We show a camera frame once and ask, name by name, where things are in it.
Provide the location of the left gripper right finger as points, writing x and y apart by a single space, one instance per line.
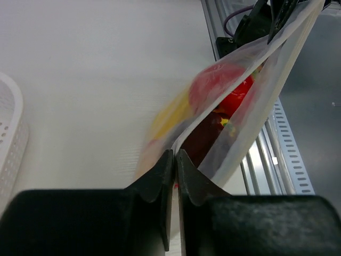
213 222

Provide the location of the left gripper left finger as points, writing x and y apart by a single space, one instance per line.
130 221

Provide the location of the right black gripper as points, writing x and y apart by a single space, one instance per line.
264 20

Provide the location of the dark purple fake fruit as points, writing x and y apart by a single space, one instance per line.
202 138

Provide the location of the red fake tomato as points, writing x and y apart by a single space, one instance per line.
212 82

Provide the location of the clear zip top bag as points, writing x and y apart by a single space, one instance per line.
270 64

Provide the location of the yellow fake bananas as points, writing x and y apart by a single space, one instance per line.
171 117

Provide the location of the white perforated plastic basket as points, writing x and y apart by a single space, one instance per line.
14 136

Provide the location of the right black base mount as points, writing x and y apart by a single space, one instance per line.
225 45

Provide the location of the grey slotted cable duct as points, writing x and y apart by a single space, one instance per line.
291 163

